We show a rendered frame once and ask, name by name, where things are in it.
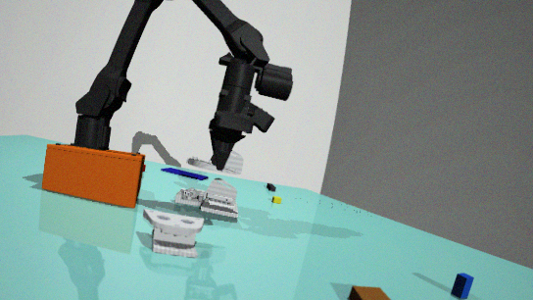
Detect blue block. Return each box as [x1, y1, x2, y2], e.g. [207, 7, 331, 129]
[451, 273, 474, 299]

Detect dark blue flat bar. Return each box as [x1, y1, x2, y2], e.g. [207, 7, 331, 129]
[161, 168, 208, 180]

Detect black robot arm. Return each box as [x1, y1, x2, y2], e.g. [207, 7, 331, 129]
[71, 0, 293, 150]

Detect small yellow block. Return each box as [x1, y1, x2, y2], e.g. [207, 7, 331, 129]
[272, 196, 282, 204]

